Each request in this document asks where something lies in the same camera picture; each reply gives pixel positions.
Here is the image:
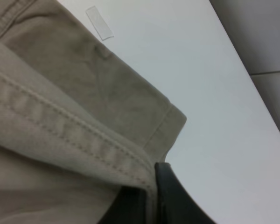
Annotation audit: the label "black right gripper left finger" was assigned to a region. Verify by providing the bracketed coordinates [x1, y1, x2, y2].
[100, 187, 146, 224]

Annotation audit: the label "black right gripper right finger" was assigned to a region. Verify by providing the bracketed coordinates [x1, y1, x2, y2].
[155, 162, 214, 224]

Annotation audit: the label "khaki shorts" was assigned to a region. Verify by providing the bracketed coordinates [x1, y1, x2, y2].
[0, 0, 186, 224]

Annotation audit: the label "clear tape strip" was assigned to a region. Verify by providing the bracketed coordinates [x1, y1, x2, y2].
[86, 6, 114, 41]

